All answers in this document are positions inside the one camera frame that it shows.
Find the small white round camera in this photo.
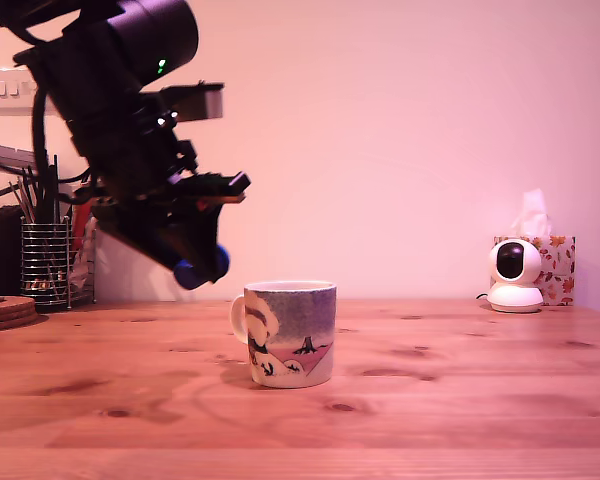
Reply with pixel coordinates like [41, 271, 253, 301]
[487, 238, 545, 314]

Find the short black looping cable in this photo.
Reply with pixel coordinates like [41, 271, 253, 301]
[54, 167, 101, 206]

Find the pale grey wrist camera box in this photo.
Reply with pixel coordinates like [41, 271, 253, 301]
[144, 79, 226, 124]

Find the leaf print tissue box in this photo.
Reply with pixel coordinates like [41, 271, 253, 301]
[493, 234, 577, 307]

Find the printed ceramic mug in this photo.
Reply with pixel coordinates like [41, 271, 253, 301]
[229, 279, 338, 390]

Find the white tissue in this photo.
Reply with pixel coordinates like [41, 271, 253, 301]
[508, 188, 553, 237]

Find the brown chopstick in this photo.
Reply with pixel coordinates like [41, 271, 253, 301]
[7, 180, 33, 224]

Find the blue coffee capsule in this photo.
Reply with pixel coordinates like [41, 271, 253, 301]
[172, 243, 231, 291]

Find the white wall light switch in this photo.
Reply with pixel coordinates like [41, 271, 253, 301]
[0, 68, 64, 117]

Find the black chopstick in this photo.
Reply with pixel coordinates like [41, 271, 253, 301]
[52, 152, 60, 224]
[25, 166, 39, 224]

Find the red and white paper sleeve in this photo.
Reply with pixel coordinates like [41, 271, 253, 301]
[71, 199, 95, 239]

